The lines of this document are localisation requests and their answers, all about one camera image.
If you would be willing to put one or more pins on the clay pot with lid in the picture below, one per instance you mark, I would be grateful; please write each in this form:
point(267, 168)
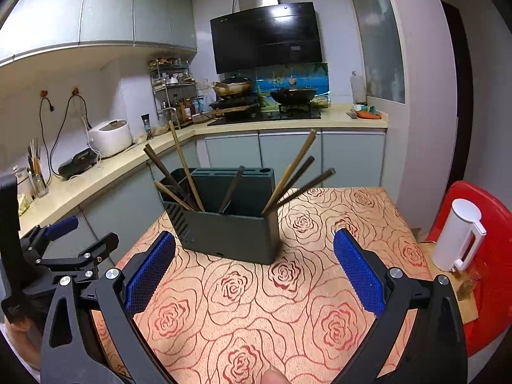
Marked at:
point(232, 86)

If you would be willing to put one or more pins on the white plastic jug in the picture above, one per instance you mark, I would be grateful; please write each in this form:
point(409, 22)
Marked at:
point(357, 88)

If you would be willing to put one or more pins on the person's right thumb tip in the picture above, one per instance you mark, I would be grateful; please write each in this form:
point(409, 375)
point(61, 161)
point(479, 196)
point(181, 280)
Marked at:
point(274, 376)

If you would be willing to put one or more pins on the lower kitchen cabinets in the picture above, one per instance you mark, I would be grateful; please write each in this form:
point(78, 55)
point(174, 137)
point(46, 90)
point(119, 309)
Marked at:
point(120, 196)

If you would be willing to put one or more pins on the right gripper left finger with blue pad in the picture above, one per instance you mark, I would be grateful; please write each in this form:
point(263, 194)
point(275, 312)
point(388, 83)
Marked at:
point(69, 335)

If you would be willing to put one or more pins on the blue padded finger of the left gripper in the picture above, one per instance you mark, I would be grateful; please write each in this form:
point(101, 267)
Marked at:
point(35, 241)

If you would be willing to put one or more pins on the person's left hand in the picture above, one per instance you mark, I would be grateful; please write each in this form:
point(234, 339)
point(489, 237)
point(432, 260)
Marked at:
point(18, 335)

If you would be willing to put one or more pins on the white rice cooker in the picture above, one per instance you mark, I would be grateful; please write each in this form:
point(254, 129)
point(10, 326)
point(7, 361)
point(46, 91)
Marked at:
point(110, 137)

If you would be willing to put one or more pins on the rose pattern tablecloth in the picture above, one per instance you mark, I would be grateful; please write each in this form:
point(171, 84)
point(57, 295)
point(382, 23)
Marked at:
point(216, 320)

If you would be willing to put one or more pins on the black wok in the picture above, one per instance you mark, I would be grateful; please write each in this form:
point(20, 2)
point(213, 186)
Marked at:
point(291, 97)

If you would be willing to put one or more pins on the dark green utensil holder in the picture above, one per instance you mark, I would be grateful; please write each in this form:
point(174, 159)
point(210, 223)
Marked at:
point(241, 232)

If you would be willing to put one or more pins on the metal spice rack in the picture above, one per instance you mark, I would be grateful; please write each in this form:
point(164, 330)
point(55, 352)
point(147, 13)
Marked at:
point(174, 90)

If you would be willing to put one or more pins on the black chopstick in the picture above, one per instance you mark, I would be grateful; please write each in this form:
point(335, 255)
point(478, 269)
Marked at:
point(234, 183)
point(166, 175)

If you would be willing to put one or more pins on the black range hood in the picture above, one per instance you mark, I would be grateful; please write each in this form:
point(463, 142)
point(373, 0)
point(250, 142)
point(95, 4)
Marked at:
point(281, 34)

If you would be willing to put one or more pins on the black countertop appliance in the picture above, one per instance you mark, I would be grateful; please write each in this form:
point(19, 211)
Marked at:
point(78, 164)

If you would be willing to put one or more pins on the reddish brown chopstick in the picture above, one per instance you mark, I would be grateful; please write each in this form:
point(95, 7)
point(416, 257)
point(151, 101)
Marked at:
point(318, 180)

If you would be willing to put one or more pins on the knife and utensil jar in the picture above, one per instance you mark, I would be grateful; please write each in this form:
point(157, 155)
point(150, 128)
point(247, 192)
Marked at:
point(39, 183)

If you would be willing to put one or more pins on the white electric kettle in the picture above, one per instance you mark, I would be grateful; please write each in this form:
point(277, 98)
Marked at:
point(460, 238)

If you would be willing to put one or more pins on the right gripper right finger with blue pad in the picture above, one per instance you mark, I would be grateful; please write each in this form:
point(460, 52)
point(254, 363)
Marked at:
point(436, 349)

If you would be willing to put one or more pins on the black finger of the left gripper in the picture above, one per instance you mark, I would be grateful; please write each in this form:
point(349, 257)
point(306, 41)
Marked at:
point(94, 254)

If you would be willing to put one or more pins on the black gas stove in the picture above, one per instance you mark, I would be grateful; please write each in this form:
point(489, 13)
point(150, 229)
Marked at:
point(257, 115)

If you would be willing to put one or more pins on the orange tray on counter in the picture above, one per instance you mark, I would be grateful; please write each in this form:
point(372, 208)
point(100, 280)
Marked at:
point(368, 115)

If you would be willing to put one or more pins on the upper wall cabinets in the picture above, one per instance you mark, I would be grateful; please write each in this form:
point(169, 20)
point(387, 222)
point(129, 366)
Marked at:
point(37, 26)

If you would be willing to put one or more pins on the wooden board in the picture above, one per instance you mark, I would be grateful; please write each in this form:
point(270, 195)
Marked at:
point(462, 285)

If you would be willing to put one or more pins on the red plastic chair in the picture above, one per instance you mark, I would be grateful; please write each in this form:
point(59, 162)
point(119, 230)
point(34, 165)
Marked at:
point(490, 268)

